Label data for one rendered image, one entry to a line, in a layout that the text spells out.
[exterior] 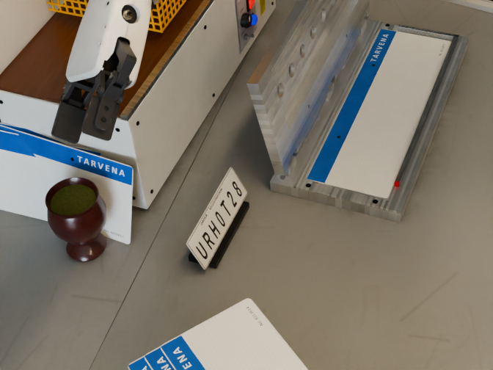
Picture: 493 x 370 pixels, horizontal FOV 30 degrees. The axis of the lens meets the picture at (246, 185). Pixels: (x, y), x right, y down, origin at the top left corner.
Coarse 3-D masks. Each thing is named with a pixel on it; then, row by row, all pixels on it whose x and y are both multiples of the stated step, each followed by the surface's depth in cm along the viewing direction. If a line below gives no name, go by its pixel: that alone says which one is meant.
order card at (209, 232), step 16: (224, 176) 137; (224, 192) 136; (240, 192) 139; (208, 208) 133; (224, 208) 136; (208, 224) 132; (224, 224) 135; (192, 240) 129; (208, 240) 132; (208, 256) 132
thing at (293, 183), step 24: (384, 24) 167; (360, 48) 162; (456, 48) 160; (456, 72) 157; (336, 96) 154; (432, 120) 148; (312, 144) 146; (408, 168) 141; (288, 192) 141; (312, 192) 139; (336, 192) 138; (408, 192) 137; (384, 216) 136
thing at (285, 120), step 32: (320, 0) 148; (352, 0) 160; (288, 32) 135; (320, 32) 149; (352, 32) 159; (288, 64) 139; (320, 64) 149; (256, 96) 129; (288, 96) 140; (320, 96) 148; (288, 128) 138; (288, 160) 139
